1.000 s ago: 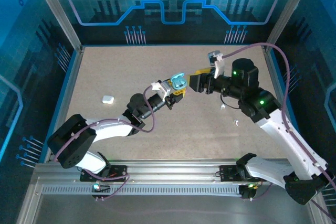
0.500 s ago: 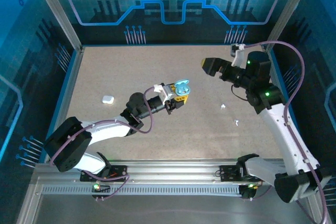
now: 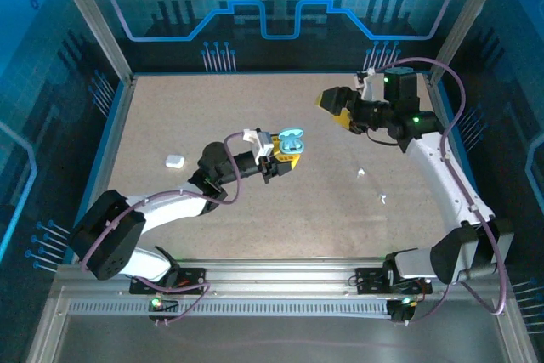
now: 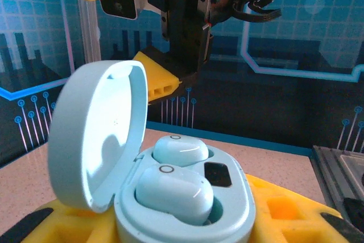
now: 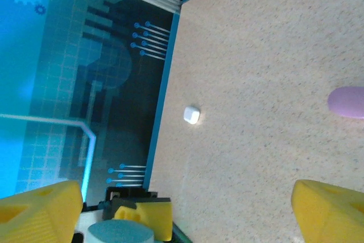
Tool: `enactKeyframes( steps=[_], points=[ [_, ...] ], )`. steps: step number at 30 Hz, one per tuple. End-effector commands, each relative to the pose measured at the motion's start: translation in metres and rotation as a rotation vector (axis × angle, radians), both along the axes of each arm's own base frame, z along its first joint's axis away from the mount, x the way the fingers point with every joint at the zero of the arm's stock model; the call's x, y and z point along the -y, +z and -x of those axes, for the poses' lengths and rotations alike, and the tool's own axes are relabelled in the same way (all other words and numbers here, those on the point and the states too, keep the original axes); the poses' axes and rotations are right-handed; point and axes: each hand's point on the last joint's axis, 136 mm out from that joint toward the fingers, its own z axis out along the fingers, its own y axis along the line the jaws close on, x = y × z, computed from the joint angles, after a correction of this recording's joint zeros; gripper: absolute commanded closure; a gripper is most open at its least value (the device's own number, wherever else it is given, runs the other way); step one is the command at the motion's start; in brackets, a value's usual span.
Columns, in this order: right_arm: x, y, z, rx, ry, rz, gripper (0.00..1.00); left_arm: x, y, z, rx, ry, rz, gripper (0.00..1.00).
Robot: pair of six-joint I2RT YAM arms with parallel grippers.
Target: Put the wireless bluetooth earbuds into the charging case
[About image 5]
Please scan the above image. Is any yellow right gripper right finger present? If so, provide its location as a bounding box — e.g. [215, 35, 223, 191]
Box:
[290, 179, 364, 243]

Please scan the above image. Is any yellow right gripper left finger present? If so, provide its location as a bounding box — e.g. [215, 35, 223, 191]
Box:
[0, 179, 84, 243]

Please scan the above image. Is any blue earbud charging case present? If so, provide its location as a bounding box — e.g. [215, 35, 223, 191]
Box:
[86, 219, 156, 243]

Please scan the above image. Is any white earbud charging case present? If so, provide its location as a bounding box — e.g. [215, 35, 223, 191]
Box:
[183, 105, 201, 125]

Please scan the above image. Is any purple earbud charging case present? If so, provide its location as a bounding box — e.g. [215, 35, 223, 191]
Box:
[326, 85, 364, 120]

